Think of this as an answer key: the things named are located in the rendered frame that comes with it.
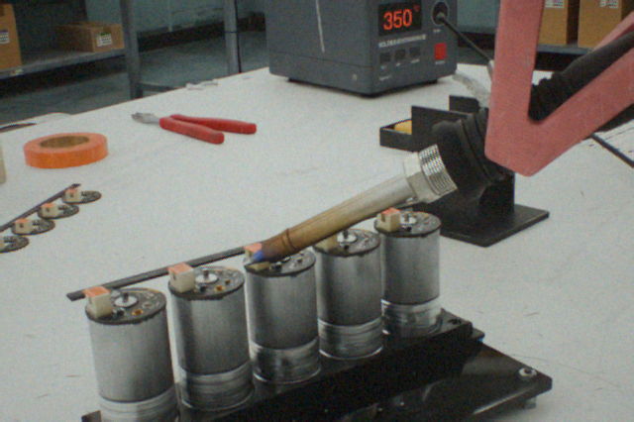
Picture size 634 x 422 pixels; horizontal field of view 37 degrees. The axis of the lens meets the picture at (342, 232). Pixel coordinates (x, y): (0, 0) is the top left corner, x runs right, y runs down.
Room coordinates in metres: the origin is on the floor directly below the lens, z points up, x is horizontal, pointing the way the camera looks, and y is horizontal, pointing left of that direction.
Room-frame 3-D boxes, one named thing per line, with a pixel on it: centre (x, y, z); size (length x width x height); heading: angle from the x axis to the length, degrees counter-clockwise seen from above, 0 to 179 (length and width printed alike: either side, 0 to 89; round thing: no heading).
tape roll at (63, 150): (0.68, 0.20, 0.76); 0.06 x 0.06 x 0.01
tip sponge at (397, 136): (0.67, -0.07, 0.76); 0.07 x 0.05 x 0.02; 45
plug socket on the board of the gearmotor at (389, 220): (0.33, -0.02, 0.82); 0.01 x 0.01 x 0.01; 34
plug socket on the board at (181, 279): (0.28, 0.05, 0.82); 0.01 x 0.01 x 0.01; 34
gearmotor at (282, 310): (0.30, 0.02, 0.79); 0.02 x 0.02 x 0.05
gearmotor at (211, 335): (0.29, 0.05, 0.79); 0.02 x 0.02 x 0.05
